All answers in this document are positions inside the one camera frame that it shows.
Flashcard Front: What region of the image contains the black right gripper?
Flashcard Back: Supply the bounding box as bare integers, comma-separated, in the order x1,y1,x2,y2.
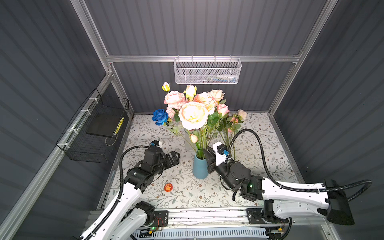
203,145,236,192

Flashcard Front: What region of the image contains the teal ceramic vase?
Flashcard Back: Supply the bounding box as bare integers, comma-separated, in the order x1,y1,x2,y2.
193,154,209,180

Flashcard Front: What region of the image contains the pink tulip flower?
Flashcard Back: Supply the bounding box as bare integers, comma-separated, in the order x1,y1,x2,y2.
190,134,204,159

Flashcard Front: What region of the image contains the blue artificial rose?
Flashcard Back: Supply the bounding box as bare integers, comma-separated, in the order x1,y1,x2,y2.
152,109,180,135

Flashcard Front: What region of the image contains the peach peony flower stem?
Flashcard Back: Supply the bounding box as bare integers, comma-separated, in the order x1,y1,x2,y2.
179,102,209,159

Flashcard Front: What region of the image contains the large pink peony flower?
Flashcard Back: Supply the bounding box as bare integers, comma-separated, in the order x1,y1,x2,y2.
161,81,199,151

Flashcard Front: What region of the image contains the white artificial rose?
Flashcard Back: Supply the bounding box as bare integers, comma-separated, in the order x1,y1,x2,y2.
184,85,197,102

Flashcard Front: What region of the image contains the clear ribbed glass vase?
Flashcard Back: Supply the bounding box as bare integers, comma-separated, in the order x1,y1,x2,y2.
184,138,194,152

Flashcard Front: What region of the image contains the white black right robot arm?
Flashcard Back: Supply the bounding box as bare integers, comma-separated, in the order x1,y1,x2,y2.
203,148,355,226

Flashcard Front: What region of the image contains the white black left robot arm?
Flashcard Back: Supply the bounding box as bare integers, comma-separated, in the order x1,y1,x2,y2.
79,144,181,240

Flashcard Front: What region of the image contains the red round sticker badge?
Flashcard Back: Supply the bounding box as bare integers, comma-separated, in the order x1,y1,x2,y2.
164,183,173,193

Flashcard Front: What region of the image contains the pink rose flower bunch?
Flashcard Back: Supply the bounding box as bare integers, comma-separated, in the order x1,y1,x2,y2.
218,110,248,147

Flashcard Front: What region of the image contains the floral patterned table mat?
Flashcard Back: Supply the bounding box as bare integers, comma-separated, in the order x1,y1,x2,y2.
123,112,304,209

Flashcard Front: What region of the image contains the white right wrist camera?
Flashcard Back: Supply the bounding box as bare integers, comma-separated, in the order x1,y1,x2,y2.
213,142,231,167

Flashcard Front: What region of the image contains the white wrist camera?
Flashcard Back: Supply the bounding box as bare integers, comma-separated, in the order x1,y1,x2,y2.
150,140,163,148
213,142,231,167

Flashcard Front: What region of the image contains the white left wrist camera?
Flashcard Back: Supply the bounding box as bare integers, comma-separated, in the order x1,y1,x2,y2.
150,140,163,148

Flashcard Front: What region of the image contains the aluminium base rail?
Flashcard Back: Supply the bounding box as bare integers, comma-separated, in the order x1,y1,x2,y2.
86,206,328,240

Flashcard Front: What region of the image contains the black wire wall basket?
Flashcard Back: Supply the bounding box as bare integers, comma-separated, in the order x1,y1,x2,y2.
57,90,130,164

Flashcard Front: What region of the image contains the white wire mesh basket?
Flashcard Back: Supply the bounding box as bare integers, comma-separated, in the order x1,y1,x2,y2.
174,58,242,85

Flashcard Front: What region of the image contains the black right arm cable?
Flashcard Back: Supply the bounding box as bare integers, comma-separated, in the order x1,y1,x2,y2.
227,128,373,202

